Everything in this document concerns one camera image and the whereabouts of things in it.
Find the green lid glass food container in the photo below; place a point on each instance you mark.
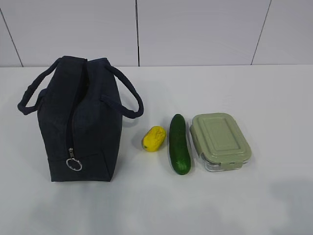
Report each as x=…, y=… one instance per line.
x=219, y=142

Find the green cucumber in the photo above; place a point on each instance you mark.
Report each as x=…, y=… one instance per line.
x=178, y=150

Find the yellow lemon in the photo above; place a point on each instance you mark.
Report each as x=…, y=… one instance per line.
x=154, y=138

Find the navy blue lunch bag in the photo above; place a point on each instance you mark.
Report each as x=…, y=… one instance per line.
x=80, y=105

